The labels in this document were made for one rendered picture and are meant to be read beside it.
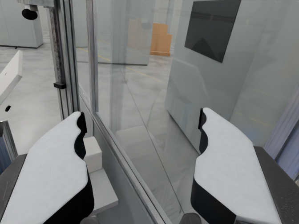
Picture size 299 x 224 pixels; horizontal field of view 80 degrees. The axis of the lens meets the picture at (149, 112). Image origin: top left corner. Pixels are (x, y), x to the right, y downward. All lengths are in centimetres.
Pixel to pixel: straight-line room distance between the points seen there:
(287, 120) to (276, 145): 3
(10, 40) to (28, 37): 57
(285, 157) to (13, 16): 765
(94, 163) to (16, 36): 712
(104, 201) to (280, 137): 67
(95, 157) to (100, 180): 10
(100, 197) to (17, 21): 720
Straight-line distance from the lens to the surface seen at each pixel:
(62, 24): 86
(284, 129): 25
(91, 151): 83
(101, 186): 84
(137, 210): 74
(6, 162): 75
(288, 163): 26
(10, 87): 52
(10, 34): 781
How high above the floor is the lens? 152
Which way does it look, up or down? 28 degrees down
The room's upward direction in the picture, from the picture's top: 8 degrees clockwise
